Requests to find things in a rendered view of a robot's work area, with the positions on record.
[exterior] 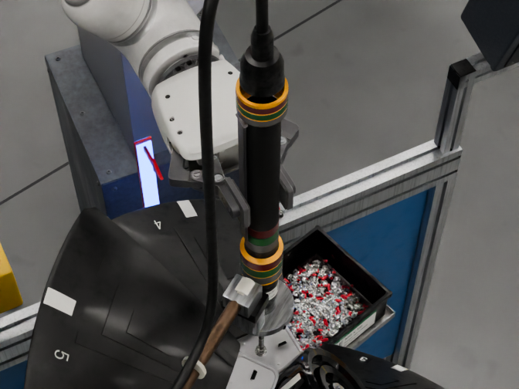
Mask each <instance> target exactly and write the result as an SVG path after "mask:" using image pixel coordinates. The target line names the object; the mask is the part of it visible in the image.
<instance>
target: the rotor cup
mask: <svg viewBox="0 0 519 389"><path fill-rule="evenodd" d="M278 374H279V377H278V381H277V383H276V386H275V389H281V388H282V387H283V386H284V385H285V384H286V383H288V382H289V381H290V380H291V379H292V378H294V377H295V376H296V375H297V374H300V379H299V381H298V382H296V383H295V384H294V385H293V386H292V387H290V388H289V389H333V383H338V384H340V385H341V386H342V387H343V388H344V389H366V388H365V386H364V385H363V383H362V382H361V381H360V380H359V378H358V377H357V376H356V374H355V373H354V372H353V371H352V370H351V369H350V368H349V367H348V366H347V365H346V364H345V363H344V362H343V361H342V360H340V359H339V358H338V357H336V356H335V355H333V354H332V353H330V352H328V351H326V350H324V349H321V348H319V347H308V348H306V349H304V350H302V351H301V352H300V353H298V355H296V356H295V357H294V358H293V359H292V360H291V361H290V362H289V363H287V364H286V365H285V366H284V367H282V368H281V369H280V370H279V371H278Z"/></svg>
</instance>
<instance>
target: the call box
mask: <svg viewBox="0 0 519 389"><path fill-rule="evenodd" d="M22 302H23V300H22V297H21V294H20V292H19V288H18V285H17V282H16V280H15V276H14V273H13V271H12V268H11V266H10V264H9V262H8V259H7V257H6V255H5V252H4V250H3V248H2V245H1V243H0V313H4V312H5V311H8V310H11V309H13V308H16V307H17V306H21V305H22Z"/></svg>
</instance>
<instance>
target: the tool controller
mask: <svg viewBox="0 0 519 389"><path fill-rule="evenodd" d="M461 19H462V21H463V23H464V25H465V26H466V28H467V29H468V31H469V33H470V34H471V36H472V37H473V40H474V41H475V43H476V44H477V46H478V48H479V50H480V51H481V53H482V54H483V56H484V58H485V60H486V61H487V62H488V63H489V64H490V68H491V69H492V70H493V71H494V72H495V71H498V70H500V69H503V68H506V67H508V66H512V65H514V64H515V63H519V0H469V1H468V2H467V4H466V7H465V9H464V10H463V12H462V14H461Z"/></svg>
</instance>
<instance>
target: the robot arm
mask: <svg viewBox="0 0 519 389"><path fill-rule="evenodd" d="M61 4H62V8H63V11H64V12H65V14H66V15H67V17H68V18H69V19H70V20H71V21H72V22H73V23H75V24H76V25H78V26H79V27H80V28H82V29H84V30H86V31H88V32H89V33H91V34H93V35H95V36H97V37H99V38H101V39H103V40H105V41H107V42H109V43H110V44H111V45H113V46H114V47H116V48H117V49H118V50H119V51H120V52H121V53H122V54H123V55H124V56H125V57H126V58H127V60H128V61H129V63H130V64H131V66H132V67H133V69H134V71H135V72H136V74H137V76H138V78H139V80H140V81H141V83H142V84H143V86H144V88H145V89H146V91H147V93H148V95H149V97H150V98H151V107H152V110H153V113H154V118H155V120H156V123H157V125H158V128H159V130H160V132H161V135H162V137H163V139H164V142H165V144H166V146H167V149H168V151H169V153H170V155H171V162H170V167H169V172H168V181H169V184H170V186H172V187H176V188H193V189H195V190H197V191H202V192H204V188H203V176H202V152H201V139H200V123H199V105H198V38H199V29H200V21H199V19H198V17H197V14H198V13H199V12H200V11H201V10H202V8H203V4H204V0H61ZM239 74H240V72H239V71H238V70H237V69H236V68H235V67H234V66H232V65H231V64H230V63H229V62H227V61H226V60H225V58H224V57H223V55H222V54H221V55H219V48H218V46H216V45H215V44H214V42H213V40H212V138H213V156H214V172H215V198H216V199H221V201H222V203H223V204H224V206H225V208H226V210H227V212H228V213H229V215H230V216H231V218H232V219H234V218H238V220H239V222H240V224H241V225H242V227H243V228H247V227H249V225H250V206H249V204H248V203H247V201H246V199H245V198H244V197H243V195H242V193H241V191H240V190H239V188H238V186H237V185H236V183H235V182H234V180H233V179H231V178H230V177H228V178H227V177H225V174H228V173H230V172H233V171H236V170H238V169H239V148H238V120H237V117H236V113H237V112H236V82H237V79H238V78H239ZM298 136H299V126H298V125H297V124H296V123H293V122H291V121H289V120H287V119H284V118H283V119H282V120H281V147H280V203H281V205H282V206H283V207H284V209H285V210H290V209H291V208H293V195H294V194H296V186H295V184H294V182H293V180H292V179H291V177H290V175H289V174H288V173H287V171H286V169H285V168H284V166H283V162H284V159H285V157H286V155H287V151H288V149H289V148H290V147H291V146H292V145H293V143H294V142H295V140H296V139H297V138H298Z"/></svg>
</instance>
